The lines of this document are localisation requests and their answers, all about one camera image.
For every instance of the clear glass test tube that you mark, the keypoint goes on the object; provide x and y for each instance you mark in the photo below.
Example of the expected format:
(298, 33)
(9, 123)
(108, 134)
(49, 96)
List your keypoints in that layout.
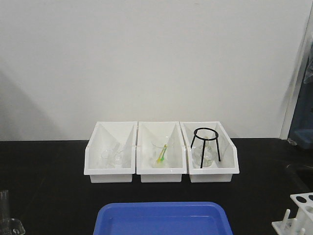
(4, 212)

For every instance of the white test tube rack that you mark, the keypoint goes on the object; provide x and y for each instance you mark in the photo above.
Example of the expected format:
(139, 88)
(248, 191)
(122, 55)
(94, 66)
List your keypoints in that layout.
(302, 224)

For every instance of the clear beaker in middle bin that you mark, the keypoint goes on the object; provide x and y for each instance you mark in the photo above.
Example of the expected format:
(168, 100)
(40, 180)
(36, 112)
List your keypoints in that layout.
(162, 153)

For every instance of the white middle storage bin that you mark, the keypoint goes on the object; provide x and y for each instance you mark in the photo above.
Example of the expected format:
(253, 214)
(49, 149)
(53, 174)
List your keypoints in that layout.
(146, 133)

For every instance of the white storage bin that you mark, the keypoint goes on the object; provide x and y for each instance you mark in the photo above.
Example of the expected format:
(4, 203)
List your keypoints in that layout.
(219, 171)
(146, 133)
(105, 136)

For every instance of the green plastic spatula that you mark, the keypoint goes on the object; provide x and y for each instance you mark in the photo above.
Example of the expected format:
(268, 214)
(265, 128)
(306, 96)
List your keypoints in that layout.
(163, 155)

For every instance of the yellow plastic spatula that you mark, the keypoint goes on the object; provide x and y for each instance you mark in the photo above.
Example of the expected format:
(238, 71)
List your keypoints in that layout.
(161, 154)

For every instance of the clear glassware in left bin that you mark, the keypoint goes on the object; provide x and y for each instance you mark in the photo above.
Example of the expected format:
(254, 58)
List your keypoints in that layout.
(113, 158)

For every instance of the white left storage bin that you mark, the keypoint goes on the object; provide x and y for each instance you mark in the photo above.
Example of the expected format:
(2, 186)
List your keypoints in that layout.
(105, 136)

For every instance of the black metal tripod stand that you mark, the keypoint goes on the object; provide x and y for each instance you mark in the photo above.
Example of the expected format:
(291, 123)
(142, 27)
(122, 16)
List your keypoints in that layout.
(208, 134)

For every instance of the clear round glass flask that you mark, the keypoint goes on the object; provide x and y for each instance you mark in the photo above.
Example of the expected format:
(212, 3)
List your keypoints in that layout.
(203, 153)

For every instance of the white right storage bin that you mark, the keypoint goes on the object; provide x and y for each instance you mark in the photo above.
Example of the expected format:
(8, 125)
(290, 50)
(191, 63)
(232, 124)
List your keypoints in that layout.
(219, 171)

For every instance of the blue plastic tray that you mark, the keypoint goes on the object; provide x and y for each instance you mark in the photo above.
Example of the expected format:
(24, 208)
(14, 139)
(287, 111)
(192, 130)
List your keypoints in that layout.
(162, 218)

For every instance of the clear glass beaker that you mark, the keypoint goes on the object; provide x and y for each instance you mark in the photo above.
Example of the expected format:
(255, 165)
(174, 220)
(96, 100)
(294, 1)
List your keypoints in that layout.
(12, 226)

